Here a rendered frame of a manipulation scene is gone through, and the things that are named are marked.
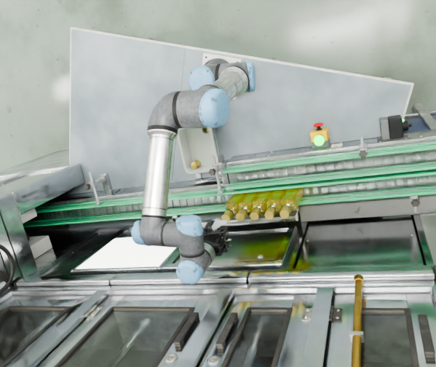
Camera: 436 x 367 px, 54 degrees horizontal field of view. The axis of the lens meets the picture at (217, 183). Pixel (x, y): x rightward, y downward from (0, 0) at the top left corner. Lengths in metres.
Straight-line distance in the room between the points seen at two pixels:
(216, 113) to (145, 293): 0.71
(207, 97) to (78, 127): 1.19
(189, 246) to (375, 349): 0.55
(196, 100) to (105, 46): 0.99
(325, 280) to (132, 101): 1.27
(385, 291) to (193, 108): 0.78
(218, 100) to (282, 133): 0.69
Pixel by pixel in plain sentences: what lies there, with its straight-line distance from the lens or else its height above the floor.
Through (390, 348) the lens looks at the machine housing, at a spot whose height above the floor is 1.68.
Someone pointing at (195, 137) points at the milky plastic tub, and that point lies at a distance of 2.02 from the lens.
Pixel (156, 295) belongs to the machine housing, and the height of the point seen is 1.43.
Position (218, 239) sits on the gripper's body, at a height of 1.40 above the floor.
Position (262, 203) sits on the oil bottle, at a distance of 1.67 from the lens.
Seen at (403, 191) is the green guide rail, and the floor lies 0.93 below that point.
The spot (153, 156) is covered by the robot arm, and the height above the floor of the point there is 1.48.
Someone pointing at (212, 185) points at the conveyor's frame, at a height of 0.88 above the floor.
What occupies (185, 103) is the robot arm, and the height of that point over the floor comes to 1.42.
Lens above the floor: 2.61
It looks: 64 degrees down
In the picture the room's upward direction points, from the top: 134 degrees counter-clockwise
